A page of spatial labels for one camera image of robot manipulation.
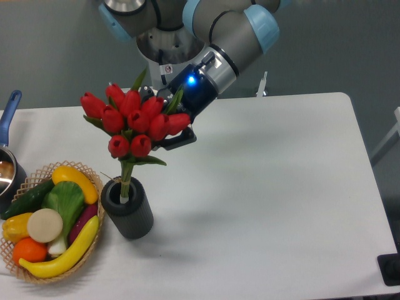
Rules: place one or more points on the green bok choy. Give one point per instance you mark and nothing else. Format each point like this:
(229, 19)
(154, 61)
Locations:
(67, 198)

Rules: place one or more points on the beige round disc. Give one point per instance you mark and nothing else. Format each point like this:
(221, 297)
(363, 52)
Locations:
(45, 225)

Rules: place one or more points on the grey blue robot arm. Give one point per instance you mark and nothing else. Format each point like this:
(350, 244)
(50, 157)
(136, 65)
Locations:
(201, 47)

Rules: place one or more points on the white frame at right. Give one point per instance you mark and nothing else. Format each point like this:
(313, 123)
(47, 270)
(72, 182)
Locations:
(387, 142)

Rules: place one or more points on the yellow squash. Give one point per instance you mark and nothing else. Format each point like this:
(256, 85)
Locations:
(68, 173)

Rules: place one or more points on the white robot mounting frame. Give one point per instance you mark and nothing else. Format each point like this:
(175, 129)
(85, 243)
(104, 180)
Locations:
(261, 90)

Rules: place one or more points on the red tulip bouquet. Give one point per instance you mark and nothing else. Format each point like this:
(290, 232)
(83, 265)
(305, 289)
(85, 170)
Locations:
(134, 125)

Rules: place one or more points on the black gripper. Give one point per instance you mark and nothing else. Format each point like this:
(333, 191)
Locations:
(198, 93)

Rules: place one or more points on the blue handled saucepan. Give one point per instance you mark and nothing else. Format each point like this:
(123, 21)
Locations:
(12, 173)

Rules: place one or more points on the green cucumber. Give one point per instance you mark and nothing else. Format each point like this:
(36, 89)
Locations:
(30, 201)

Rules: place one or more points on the purple eggplant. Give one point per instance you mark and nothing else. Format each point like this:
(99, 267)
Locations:
(86, 215)

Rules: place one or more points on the yellow banana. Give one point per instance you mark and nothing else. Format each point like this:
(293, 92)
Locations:
(69, 258)

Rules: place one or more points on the yellow bell pepper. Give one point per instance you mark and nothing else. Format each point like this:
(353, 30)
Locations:
(15, 228)

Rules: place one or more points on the black device at table edge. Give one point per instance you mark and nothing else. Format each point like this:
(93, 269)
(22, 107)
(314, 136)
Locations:
(389, 267)

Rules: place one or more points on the dark grey ribbed vase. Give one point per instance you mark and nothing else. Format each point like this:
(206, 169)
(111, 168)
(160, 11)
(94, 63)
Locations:
(134, 218)

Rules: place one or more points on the woven wicker basket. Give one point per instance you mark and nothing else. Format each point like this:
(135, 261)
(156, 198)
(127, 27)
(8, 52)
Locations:
(35, 178)

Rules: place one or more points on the orange fruit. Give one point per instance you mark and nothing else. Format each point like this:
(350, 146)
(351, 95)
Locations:
(30, 250)

